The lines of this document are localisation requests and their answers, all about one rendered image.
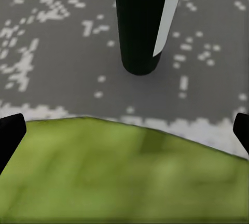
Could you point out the pesticide atomizer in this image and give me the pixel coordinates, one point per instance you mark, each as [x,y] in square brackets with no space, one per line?
[143,27]

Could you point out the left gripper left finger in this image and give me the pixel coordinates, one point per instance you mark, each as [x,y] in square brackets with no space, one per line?
[12,131]

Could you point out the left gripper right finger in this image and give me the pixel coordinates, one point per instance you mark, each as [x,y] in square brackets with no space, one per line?
[241,129]

